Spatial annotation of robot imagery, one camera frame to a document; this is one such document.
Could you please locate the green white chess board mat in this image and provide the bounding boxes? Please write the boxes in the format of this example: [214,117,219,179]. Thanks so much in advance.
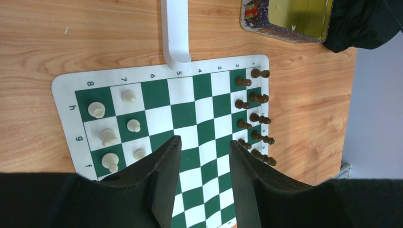
[51,55,269,228]

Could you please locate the dark brown chess knight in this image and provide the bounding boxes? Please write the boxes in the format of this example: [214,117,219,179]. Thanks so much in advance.
[249,93,269,104]

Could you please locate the decorated gold tin box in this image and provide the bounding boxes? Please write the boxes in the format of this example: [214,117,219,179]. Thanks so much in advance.
[240,0,333,44]

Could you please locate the dark brown chess piece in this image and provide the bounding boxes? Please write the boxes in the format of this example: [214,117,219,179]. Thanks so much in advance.
[251,131,275,145]
[251,149,277,166]
[249,113,271,124]

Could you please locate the dark brown chess rook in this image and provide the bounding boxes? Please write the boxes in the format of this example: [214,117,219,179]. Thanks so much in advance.
[250,68,270,78]

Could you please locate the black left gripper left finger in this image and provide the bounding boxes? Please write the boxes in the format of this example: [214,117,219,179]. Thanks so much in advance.
[0,136,182,228]

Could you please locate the white chess piece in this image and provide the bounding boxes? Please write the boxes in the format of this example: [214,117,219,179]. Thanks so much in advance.
[88,102,106,119]
[99,129,119,147]
[101,152,119,173]

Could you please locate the white stand base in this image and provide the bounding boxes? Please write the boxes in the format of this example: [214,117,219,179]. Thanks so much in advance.
[160,0,192,71]

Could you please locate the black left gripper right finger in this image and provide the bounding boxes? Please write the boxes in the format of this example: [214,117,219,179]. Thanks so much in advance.
[229,141,403,228]

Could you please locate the black cloth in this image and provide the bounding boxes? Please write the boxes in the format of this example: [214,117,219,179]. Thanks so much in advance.
[323,0,403,53]

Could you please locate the white chess pawn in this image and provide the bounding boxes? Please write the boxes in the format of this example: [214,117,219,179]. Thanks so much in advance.
[122,90,137,103]
[126,119,141,133]
[133,149,147,161]

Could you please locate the dark brown chess pawn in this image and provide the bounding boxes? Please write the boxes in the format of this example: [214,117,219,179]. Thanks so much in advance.
[238,139,252,150]
[235,99,250,110]
[237,119,252,130]
[235,77,252,86]

